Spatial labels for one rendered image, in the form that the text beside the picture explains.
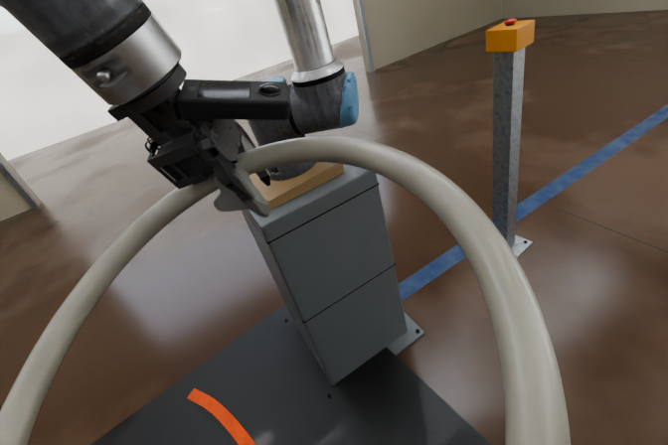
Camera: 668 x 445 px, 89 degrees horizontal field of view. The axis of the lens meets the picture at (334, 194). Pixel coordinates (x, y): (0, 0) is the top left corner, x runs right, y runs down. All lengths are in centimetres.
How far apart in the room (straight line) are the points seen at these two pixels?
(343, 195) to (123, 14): 80
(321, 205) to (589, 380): 113
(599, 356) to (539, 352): 146
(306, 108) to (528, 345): 83
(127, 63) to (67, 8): 5
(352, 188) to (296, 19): 49
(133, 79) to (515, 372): 36
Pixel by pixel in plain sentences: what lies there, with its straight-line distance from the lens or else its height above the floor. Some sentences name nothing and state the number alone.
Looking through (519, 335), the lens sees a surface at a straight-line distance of 24.
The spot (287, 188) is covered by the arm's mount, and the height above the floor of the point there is 88.
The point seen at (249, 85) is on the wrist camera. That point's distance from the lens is 41.
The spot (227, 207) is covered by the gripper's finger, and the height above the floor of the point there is 116.
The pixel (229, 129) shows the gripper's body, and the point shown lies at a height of 125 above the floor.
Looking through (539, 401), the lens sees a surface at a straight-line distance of 23.
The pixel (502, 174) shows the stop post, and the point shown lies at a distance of 171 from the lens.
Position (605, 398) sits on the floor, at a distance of 161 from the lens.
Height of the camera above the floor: 137
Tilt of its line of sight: 31 degrees down
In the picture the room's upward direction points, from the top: 16 degrees counter-clockwise
